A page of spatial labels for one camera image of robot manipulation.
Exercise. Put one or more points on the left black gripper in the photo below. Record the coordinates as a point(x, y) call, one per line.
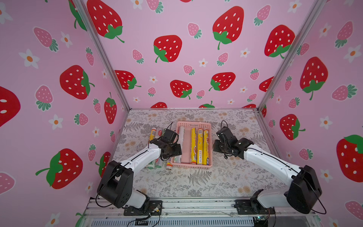
point(178, 150)

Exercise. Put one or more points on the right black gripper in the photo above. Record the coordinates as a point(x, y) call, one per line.
point(220, 146)

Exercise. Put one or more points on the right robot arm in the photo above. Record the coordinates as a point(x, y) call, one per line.
point(302, 189)

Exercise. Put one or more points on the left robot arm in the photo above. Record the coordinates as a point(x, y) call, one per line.
point(116, 185)

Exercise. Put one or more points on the pink plastic basket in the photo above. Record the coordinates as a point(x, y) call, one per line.
point(186, 148)

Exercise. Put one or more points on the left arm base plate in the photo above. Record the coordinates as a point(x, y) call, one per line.
point(149, 207)

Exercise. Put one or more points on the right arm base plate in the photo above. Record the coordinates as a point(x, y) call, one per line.
point(248, 207)

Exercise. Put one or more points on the aluminium rail frame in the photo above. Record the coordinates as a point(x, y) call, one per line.
point(196, 212)

